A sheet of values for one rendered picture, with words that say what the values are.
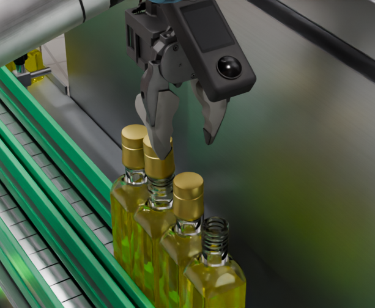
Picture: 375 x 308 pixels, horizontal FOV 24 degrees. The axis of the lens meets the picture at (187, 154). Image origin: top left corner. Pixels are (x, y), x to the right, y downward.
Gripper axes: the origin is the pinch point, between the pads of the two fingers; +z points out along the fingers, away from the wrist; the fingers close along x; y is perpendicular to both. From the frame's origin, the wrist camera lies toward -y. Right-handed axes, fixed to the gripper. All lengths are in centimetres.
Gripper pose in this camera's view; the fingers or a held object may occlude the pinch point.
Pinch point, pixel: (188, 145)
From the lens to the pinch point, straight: 95.5
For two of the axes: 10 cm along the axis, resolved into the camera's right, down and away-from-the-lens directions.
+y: -5.0, -5.0, 7.1
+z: 0.0, 8.2, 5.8
